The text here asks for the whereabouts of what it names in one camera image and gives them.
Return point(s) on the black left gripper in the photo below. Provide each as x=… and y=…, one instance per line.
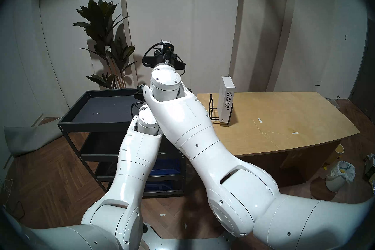
x=140, y=94

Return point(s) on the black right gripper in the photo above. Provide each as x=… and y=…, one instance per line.
x=172, y=56

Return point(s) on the white Arietta book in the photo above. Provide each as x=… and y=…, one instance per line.
x=165, y=41

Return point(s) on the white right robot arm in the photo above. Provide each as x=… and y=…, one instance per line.
x=190, y=123

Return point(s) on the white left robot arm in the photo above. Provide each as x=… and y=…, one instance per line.
x=131, y=170

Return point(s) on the white plant tag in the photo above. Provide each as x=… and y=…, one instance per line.
x=107, y=49

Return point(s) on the black metal utility cart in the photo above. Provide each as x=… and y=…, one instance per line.
x=85, y=107

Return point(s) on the white Design Hotels yearbook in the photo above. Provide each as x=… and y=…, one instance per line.
x=227, y=100

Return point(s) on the small blue storage bin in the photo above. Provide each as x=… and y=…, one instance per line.
x=171, y=166

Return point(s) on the tall green potted plant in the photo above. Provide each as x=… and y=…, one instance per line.
x=101, y=18

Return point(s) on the light wooden table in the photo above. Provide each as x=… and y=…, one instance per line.
x=278, y=111

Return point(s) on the grey floor mat sheet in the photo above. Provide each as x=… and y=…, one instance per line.
x=26, y=138

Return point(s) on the white plastic floor tray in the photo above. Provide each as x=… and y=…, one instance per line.
x=333, y=102

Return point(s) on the dark grey door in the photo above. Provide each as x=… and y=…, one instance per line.
x=366, y=76

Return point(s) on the white bagged trash bin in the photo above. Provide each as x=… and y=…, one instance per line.
x=337, y=179

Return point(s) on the cardboard box clutter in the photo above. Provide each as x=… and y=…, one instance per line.
x=369, y=164

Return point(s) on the grey metal robot base plate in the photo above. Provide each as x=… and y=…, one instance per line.
x=175, y=245

